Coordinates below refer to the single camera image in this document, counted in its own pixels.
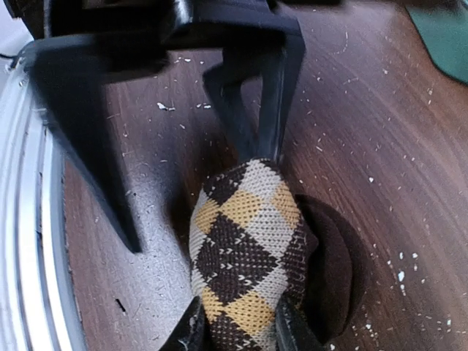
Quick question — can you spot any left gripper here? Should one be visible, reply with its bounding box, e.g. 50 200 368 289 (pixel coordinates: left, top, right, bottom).
10 1 303 79

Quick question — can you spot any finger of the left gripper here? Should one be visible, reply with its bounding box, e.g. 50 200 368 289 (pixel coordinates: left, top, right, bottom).
203 35 306 163
25 36 169 254

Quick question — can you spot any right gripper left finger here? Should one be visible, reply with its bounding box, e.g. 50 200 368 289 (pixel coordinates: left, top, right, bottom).
160 298 205 351

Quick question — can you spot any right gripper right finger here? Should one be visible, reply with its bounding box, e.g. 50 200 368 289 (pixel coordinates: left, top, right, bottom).
275 298 326 351

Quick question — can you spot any brown argyle sock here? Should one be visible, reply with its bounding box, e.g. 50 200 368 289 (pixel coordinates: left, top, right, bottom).
189 159 366 350

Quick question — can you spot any green compartment tray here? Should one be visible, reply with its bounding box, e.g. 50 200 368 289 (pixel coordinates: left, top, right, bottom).
407 1 467 84

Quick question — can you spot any aluminium front rail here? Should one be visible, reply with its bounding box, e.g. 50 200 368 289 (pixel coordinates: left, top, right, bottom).
1 53 87 350

